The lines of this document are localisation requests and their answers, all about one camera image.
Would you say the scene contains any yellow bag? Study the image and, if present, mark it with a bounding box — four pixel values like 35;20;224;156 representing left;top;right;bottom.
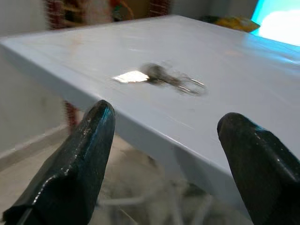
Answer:
201;15;261;33

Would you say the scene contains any bright window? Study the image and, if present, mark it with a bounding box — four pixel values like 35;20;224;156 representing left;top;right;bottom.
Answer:
250;0;300;46

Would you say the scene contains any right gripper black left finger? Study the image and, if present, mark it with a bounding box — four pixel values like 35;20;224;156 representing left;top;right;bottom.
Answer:
2;99;116;225

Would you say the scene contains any bunch of keys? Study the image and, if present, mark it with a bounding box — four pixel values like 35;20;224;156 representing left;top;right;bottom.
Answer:
140;62;208;96

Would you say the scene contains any white table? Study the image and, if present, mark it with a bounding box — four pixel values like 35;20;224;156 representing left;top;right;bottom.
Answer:
0;14;300;218

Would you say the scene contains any red brick pillar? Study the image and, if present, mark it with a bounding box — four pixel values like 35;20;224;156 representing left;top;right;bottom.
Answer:
150;0;171;18

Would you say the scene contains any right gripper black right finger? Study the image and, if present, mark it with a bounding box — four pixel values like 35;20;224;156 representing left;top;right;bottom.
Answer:
217;112;300;225

